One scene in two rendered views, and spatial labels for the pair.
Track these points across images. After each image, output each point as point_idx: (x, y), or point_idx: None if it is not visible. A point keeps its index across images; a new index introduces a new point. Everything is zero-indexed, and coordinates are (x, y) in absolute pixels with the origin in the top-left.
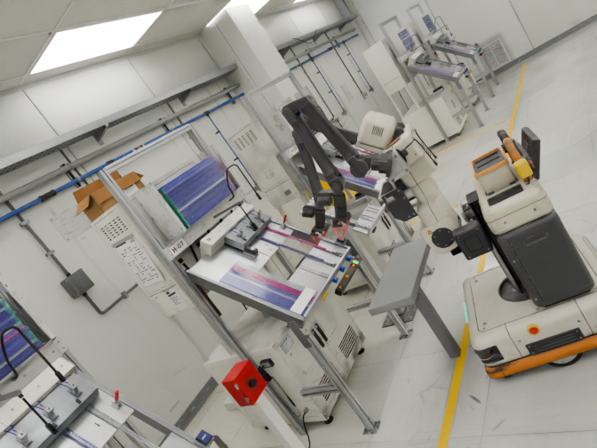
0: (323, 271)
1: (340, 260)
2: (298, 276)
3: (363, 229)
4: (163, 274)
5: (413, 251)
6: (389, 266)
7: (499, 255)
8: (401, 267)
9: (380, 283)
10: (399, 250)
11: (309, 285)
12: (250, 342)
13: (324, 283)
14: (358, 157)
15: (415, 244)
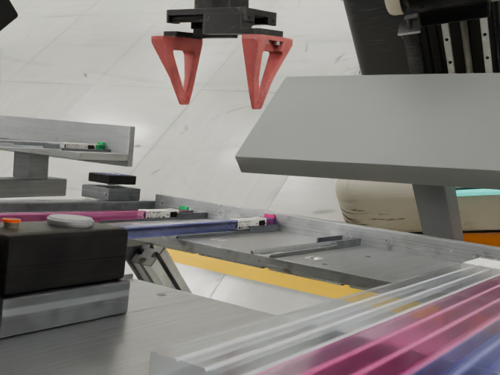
0: (305, 241)
1: (249, 207)
2: (363, 268)
3: (98, 152)
4: None
5: (337, 100)
6: (352, 151)
7: (492, 12)
8: (403, 117)
9: (448, 162)
10: (274, 138)
11: (431, 267)
12: None
13: (393, 251)
14: None
15: (295, 101)
